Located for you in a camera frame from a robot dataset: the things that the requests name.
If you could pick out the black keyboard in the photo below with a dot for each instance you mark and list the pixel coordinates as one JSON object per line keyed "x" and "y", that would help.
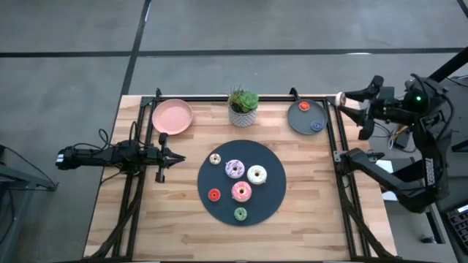
{"x": 459, "y": 226}

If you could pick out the black aluminium rig frame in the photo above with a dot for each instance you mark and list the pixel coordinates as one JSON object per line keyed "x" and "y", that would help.
{"x": 204, "y": 98}

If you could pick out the small green sprinkled donut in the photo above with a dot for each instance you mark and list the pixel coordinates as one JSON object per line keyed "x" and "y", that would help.
{"x": 236, "y": 214}

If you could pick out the round dark woven placemat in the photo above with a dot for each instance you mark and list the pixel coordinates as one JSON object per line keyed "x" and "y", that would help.
{"x": 267, "y": 204}

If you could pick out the grey desk top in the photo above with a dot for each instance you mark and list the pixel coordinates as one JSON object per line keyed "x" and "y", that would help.
{"x": 460, "y": 120}

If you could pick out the small blue sprinkled donut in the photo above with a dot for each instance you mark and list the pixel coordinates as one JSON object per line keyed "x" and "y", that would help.
{"x": 313, "y": 123}

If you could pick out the black diagonal beam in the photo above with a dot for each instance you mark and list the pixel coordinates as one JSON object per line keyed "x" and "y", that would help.
{"x": 413, "y": 172}

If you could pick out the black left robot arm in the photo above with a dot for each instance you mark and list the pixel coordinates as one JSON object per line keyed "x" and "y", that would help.
{"x": 95, "y": 156}

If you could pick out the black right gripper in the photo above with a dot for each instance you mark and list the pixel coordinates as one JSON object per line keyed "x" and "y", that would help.
{"x": 384, "y": 104}

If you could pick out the black metal stand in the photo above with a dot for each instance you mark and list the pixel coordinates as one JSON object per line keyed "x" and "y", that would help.
{"x": 52, "y": 185}

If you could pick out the large purple-iced donut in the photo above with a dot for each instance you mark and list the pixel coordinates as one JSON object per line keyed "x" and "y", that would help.
{"x": 229, "y": 171}

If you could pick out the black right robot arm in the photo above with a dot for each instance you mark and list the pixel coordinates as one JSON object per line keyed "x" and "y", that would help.
{"x": 431, "y": 175}

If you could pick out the grey plate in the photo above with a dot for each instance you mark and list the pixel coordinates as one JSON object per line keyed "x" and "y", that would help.
{"x": 303, "y": 122}

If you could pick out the succulent in triangle-patterned pot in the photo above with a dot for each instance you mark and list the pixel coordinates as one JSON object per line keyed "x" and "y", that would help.
{"x": 242, "y": 118}

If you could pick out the large white-iced donut blue drizzle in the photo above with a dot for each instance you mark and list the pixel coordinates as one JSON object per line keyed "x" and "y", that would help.
{"x": 251, "y": 179}

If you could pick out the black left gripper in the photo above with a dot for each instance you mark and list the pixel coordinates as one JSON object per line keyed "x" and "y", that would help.
{"x": 161, "y": 157}

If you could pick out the small cream donut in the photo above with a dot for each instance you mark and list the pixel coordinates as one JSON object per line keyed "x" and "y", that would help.
{"x": 211, "y": 159}

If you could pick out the black post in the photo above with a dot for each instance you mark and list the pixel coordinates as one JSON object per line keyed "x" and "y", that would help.
{"x": 453, "y": 62}

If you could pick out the small red sprinkled donut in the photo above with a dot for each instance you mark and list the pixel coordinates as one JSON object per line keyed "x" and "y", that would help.
{"x": 300, "y": 103}
{"x": 210, "y": 194}

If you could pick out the large pink-iced donut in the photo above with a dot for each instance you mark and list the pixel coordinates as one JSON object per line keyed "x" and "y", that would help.
{"x": 235, "y": 197}

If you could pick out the pink plate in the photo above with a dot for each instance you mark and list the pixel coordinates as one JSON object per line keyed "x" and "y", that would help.
{"x": 172, "y": 117}

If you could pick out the white paper sheet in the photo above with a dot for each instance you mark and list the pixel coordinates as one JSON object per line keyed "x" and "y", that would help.
{"x": 385, "y": 166}

